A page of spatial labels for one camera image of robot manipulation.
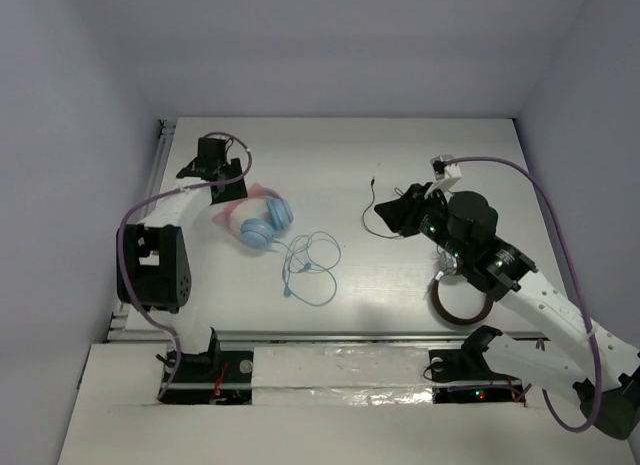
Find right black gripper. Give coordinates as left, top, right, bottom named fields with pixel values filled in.
left=375, top=181, right=470, bottom=263

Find white foam front board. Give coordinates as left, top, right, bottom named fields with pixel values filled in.
left=60, top=344, right=634, bottom=464

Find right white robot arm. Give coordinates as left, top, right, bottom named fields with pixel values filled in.
left=374, top=183, right=639, bottom=440

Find thin black audio cable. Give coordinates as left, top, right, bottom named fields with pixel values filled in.
left=361, top=174, right=416, bottom=240

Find brown silver headphones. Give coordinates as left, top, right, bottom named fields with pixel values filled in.
left=426, top=250, right=494, bottom=327

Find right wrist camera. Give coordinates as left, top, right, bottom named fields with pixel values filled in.
left=427, top=155, right=462, bottom=194

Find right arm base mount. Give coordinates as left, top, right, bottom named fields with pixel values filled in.
left=423, top=325, right=531, bottom=405

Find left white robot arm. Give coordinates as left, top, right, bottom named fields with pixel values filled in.
left=116, top=132, right=253, bottom=371

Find pink blue cat-ear headphones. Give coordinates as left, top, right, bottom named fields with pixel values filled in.
left=212, top=183, right=294, bottom=250

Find light blue headphone cable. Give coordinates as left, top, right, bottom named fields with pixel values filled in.
left=272, top=231, right=343, bottom=306

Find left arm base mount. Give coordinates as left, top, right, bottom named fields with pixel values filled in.
left=160, top=350, right=254, bottom=405

